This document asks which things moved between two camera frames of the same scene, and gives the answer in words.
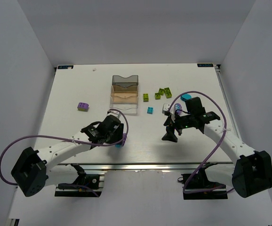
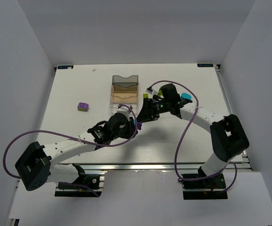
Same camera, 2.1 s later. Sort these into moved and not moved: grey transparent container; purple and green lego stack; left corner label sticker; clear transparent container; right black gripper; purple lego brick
Moved: purple lego brick; right black gripper
Not moved: clear transparent container; left corner label sticker; grey transparent container; purple and green lego stack
